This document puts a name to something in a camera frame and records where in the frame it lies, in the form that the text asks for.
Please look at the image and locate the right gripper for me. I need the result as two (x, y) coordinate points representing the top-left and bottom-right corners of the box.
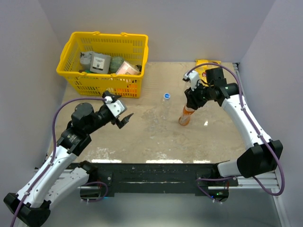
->
(185, 81), (214, 110)

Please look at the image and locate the orange drink bottle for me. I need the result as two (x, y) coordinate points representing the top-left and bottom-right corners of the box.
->
(178, 105), (195, 126)

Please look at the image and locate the blue bottle cap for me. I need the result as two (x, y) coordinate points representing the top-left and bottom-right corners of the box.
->
(163, 93), (170, 99)

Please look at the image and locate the clear bottle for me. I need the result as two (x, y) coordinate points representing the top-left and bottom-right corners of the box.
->
(160, 98), (171, 120)

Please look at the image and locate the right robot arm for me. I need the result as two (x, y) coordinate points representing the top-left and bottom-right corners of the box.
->
(183, 67), (283, 186)

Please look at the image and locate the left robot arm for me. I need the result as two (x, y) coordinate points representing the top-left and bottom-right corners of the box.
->
(3, 91), (131, 227)

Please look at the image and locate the yellow chips bag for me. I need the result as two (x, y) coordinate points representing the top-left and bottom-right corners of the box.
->
(195, 59), (221, 81)

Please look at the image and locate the pink packet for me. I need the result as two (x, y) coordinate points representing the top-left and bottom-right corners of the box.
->
(116, 61), (140, 75)

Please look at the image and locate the green scrub sponge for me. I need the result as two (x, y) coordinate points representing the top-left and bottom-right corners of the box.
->
(109, 56), (125, 74)

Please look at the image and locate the grey box with label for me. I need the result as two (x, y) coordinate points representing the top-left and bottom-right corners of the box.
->
(90, 52), (111, 74)

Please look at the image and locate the yellow plastic basket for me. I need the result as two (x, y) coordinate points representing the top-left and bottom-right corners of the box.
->
(56, 31), (149, 98)

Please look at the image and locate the grey pouch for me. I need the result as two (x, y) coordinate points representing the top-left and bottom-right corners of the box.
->
(80, 51), (94, 70)

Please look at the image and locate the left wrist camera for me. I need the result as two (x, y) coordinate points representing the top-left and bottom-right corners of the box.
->
(105, 96), (127, 118)

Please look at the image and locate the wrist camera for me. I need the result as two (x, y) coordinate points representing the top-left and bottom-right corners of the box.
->
(183, 70), (200, 91)
(105, 96), (127, 118)

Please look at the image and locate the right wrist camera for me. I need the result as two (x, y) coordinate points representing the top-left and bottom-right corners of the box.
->
(183, 70), (200, 91)

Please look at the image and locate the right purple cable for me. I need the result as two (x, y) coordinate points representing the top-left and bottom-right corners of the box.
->
(186, 62), (285, 196)

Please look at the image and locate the purple cable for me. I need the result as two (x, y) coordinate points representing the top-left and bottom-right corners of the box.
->
(186, 62), (285, 196)
(9, 97), (112, 227)

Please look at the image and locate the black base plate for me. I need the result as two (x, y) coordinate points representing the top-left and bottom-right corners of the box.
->
(41, 162), (239, 198)

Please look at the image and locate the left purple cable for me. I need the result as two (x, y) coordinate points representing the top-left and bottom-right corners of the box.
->
(9, 97), (112, 227)

